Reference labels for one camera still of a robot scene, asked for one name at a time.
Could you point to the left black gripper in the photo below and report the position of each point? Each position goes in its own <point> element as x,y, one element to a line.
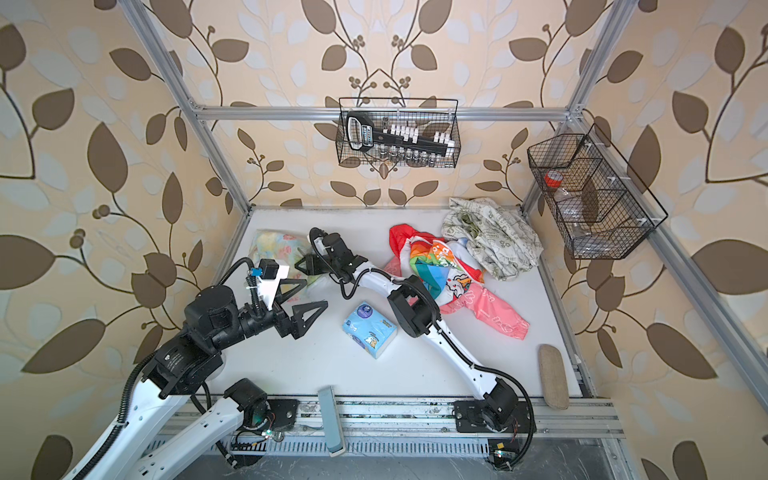
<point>297,327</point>

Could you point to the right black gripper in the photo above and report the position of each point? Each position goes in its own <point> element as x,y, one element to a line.
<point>313,264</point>

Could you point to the pastel floral cloth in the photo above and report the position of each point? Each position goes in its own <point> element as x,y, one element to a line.
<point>288,248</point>

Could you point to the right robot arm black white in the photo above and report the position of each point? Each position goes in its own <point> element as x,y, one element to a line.
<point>502,402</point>

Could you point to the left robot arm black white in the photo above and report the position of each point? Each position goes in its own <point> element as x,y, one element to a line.
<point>161,427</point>

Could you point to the red cloth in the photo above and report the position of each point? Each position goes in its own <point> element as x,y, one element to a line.
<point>403,239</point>

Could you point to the rainbow cartoon cloth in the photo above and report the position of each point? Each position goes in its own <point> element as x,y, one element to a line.
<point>447,270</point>

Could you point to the pink patterned cloth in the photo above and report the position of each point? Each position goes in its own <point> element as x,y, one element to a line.
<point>491,310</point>

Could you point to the white green print cloth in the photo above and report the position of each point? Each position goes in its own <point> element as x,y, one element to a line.
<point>498,238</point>

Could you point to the blue tissue pack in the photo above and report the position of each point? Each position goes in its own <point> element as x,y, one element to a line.
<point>371,330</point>

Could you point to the grey sponge block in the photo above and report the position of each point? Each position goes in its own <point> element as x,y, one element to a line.
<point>331,422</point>

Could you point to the red capped plastic bottle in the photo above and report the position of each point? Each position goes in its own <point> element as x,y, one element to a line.
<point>555,184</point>

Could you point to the brown oval brush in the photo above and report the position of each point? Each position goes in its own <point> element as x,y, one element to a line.
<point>553,377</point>

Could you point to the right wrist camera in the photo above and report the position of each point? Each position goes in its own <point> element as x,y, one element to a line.
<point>316,237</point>

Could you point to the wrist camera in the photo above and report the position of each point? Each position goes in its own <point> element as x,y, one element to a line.
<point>316,237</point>
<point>264,280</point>

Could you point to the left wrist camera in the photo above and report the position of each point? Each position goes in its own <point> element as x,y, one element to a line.
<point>264,280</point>

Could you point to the black wire basket back wall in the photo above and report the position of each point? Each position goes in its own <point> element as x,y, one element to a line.
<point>420,110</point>

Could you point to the black wire basket wall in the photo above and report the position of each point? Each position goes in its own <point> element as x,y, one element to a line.
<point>420,110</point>
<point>617,210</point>

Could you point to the black wire basket right wall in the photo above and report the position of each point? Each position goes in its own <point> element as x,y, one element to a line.
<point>617,210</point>

